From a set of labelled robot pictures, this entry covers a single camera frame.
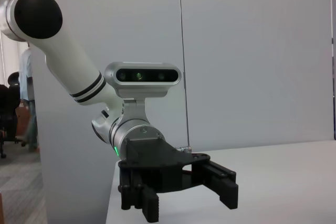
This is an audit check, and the person in light shirt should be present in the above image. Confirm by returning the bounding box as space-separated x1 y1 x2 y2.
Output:
18 41 40 154

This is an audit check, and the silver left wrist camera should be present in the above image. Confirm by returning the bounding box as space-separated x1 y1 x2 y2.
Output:
104 61 182 133

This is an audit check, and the brown cardboard box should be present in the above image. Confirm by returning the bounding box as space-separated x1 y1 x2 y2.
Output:
15 103 32 138

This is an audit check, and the black office chair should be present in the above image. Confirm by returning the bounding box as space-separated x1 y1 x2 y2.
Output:
0 71 24 159

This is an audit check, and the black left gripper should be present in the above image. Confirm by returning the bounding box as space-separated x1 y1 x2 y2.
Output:
118 137 239 222

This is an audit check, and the brown wooden board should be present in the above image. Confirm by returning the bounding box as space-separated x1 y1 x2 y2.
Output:
0 191 5 224

